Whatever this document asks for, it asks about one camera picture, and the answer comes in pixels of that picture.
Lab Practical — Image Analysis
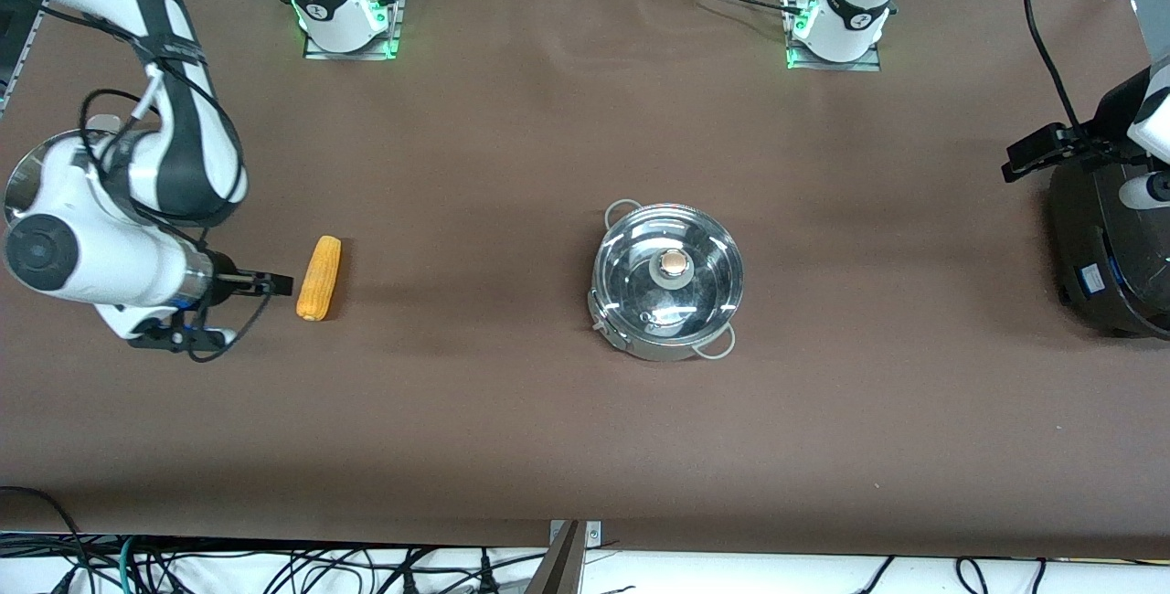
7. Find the yellow corn cob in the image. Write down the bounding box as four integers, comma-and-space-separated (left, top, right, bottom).
295, 235, 343, 322

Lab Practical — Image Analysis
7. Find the glass pot lid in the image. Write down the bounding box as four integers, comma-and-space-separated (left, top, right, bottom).
592, 204, 744, 339

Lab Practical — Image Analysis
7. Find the steel steamer pot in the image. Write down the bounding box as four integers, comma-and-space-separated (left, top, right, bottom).
3, 114, 124, 222

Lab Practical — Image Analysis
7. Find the stainless steel pot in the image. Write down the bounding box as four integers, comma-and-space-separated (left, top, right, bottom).
588, 199, 744, 363

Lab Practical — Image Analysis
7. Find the black rice cooker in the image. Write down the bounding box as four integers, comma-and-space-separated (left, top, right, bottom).
1049, 155, 1170, 339

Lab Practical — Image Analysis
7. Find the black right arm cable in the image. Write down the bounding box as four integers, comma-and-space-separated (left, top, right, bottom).
37, 5, 275, 364

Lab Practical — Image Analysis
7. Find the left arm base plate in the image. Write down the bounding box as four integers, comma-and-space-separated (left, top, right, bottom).
786, 0, 883, 72

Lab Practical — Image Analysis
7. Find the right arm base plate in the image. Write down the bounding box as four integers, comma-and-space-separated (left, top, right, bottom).
303, 0, 401, 60

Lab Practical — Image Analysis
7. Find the black looped floor cable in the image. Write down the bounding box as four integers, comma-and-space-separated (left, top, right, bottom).
0, 486, 92, 594

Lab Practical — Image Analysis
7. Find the dark camera pole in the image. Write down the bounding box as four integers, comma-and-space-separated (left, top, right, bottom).
526, 521, 586, 594

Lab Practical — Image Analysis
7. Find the metal table edge bracket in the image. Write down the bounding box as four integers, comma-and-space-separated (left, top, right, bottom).
548, 519, 602, 551

